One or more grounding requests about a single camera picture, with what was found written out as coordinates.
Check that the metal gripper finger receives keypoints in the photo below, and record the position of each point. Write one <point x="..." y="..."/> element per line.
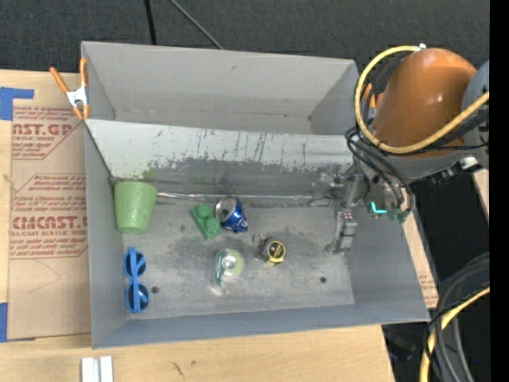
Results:
<point x="346" y="225"/>
<point x="338" y="181"/>

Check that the yellow and black tape measure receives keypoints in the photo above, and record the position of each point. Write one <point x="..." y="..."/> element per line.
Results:
<point x="275" y="251"/>

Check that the grey metal bin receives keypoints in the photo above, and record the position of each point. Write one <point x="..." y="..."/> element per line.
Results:
<point x="278" y="293"/>

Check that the blue drink can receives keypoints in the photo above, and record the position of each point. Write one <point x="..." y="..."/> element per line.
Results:
<point x="234" y="215"/>

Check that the green toy brick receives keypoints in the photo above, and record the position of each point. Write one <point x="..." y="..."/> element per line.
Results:
<point x="207" y="221"/>

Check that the green plastic cup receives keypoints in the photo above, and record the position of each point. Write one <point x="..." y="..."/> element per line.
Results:
<point x="134" y="207"/>

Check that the blue sunglasses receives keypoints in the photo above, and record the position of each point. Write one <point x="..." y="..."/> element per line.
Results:
<point x="136" y="269"/>

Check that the brown cardboard board, red print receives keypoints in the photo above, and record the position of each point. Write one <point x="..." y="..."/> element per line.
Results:
<point x="47" y="285"/>

